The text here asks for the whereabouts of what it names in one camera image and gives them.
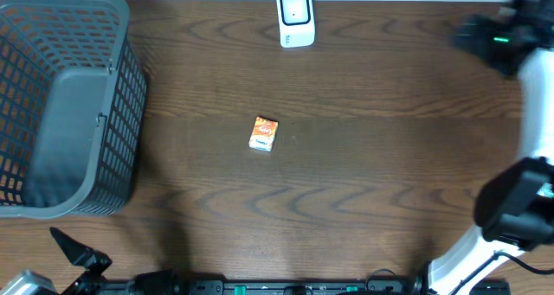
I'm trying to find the small orange box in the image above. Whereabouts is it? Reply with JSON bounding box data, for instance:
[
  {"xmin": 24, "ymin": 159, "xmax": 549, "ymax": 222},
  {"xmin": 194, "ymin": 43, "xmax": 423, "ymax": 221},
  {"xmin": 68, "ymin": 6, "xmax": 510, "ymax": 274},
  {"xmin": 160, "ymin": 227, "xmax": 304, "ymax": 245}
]
[{"xmin": 248, "ymin": 117, "xmax": 279, "ymax": 152}]

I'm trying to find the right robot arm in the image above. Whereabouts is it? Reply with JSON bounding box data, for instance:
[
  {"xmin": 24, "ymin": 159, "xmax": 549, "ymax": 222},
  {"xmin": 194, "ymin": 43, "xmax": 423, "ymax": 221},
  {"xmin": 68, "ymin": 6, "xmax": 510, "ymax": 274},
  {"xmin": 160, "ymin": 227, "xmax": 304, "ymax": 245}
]
[{"xmin": 404, "ymin": 0, "xmax": 553, "ymax": 294}]

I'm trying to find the white barcode scanner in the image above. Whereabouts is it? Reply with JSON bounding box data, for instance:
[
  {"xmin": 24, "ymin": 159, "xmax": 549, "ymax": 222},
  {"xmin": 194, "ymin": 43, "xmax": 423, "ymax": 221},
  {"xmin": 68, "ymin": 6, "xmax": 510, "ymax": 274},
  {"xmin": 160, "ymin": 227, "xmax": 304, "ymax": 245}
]
[{"xmin": 276, "ymin": 0, "xmax": 316, "ymax": 48}]

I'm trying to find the grey plastic mesh basket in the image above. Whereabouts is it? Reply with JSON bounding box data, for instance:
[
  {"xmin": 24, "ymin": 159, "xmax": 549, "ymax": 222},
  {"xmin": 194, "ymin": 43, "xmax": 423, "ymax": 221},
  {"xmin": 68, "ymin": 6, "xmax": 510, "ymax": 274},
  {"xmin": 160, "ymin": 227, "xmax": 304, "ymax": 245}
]
[{"xmin": 1, "ymin": 0, "xmax": 148, "ymax": 219}]

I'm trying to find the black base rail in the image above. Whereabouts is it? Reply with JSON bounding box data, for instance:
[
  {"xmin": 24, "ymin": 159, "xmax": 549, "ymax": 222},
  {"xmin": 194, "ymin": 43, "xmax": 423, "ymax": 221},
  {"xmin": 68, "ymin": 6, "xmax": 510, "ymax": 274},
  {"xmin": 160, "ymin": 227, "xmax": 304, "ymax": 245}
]
[{"xmin": 99, "ymin": 266, "xmax": 512, "ymax": 295}]

